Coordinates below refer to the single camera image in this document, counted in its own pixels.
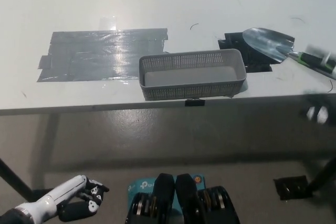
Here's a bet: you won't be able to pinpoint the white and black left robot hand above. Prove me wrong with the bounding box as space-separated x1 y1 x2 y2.
15 174 110 222

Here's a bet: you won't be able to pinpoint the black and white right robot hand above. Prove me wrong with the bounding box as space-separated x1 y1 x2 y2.
299 45 336 125

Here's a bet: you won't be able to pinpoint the metal trowel black green handle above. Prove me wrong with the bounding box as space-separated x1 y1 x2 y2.
241 27 336 80

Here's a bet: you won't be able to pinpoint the black tape patch on desk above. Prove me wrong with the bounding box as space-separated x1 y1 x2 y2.
217 31 273 73

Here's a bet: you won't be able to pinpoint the black robot body blocks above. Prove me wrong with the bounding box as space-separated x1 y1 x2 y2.
125 173 241 224

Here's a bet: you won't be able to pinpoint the gray table leg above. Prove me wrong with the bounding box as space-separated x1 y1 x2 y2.
33 113 61 190

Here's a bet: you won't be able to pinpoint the black slanted table leg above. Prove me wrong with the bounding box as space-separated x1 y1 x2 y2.
0 157 35 202
304 155 336 196

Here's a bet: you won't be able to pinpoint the teal router box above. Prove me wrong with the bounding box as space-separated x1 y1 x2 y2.
127 173 209 216

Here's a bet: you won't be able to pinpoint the small black tape strip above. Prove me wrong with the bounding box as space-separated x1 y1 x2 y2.
185 98 205 108

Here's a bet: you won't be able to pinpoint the gray perforated plastic basket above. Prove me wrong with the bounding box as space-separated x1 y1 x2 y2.
138 48 247 101

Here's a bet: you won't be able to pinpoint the large gray duct tape patch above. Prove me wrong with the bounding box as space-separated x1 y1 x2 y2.
36 28 169 83

